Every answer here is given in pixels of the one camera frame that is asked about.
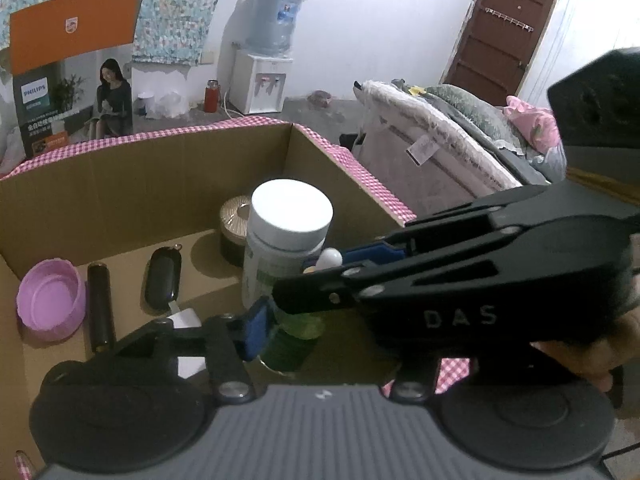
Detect bed with bedding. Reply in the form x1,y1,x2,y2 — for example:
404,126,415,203
352,79,523,196

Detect black cylinder tube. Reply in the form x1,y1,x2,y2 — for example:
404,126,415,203
87,262,117,356

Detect white capped plastic bottle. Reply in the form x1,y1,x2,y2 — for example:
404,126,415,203
242,179,335,311

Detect white charger block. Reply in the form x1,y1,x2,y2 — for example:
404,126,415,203
167,300,208,378

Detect pink checked tablecloth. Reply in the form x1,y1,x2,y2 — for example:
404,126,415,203
0,115,471,480

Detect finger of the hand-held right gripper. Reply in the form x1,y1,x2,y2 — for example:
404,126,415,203
271,225,536,316
341,185,551,267

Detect white plastic bag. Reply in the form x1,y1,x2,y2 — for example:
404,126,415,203
147,87,188,121

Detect grey mattress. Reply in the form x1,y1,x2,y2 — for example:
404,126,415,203
357,105,523,221

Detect grey blanket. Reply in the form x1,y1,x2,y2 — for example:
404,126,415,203
392,79,566,186

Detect white door hook rack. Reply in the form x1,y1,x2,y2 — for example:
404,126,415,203
482,6,536,31

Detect person's right hand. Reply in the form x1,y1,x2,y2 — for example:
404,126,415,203
530,310,640,392

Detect white mattress tag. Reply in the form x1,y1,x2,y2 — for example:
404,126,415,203
407,135,437,165

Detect pink garment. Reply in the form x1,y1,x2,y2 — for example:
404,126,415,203
502,95,566,161

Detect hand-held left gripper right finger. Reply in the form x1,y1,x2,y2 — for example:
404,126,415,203
390,349,442,407

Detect printed cardboard box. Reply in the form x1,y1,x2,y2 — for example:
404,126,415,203
0,122,418,480

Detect black key fob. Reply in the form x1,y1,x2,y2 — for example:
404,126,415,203
144,244,183,311

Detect white water dispenser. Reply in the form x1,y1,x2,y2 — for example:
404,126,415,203
230,49,293,115

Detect gold lid cosmetic jar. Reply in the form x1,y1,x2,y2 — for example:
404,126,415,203
218,195,253,267

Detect brown door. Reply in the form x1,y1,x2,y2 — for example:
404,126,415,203
440,0,558,108

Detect floral curtain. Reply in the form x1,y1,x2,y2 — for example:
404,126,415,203
0,0,248,66

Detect green dropper bottle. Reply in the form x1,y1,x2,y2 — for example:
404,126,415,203
260,249,346,373

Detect pink plastic bowl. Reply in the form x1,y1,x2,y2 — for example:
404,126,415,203
16,258,85,343

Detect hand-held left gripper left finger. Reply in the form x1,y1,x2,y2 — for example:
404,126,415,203
112,296,275,406

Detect orange printed carton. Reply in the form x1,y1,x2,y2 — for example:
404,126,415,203
9,0,146,158

